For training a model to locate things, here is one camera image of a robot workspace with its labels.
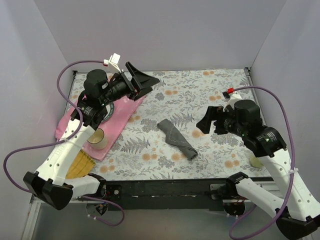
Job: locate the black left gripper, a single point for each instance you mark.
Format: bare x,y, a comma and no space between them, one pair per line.
133,81

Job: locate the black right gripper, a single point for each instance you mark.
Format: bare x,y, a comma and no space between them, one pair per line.
217,122

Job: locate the grey cloth napkin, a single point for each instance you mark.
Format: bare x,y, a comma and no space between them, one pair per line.
174,137

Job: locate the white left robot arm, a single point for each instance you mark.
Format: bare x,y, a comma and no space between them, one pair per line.
49,183

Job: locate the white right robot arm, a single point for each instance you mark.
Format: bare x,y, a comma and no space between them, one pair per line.
297,213

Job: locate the pink cloth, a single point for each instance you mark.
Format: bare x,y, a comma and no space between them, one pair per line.
120,112

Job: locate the floral patterned table mat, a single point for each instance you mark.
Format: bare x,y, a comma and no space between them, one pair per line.
141,153

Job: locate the dark round plate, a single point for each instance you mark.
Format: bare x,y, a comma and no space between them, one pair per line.
110,111

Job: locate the light green mug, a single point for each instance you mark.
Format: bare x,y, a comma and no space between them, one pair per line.
255,162

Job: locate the cream mug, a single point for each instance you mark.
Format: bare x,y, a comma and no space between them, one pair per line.
98,140

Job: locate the yellow bamboo mat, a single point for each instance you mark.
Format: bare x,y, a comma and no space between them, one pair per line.
81,166

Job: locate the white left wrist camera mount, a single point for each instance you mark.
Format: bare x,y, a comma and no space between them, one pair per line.
112,64

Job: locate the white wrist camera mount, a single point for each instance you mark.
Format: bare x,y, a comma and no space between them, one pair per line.
231,96
112,64

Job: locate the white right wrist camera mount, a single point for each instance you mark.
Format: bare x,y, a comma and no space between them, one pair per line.
231,96

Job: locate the aluminium frame rail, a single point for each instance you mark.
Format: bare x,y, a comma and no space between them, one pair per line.
296,213

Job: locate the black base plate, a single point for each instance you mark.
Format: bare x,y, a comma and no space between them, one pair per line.
178,194

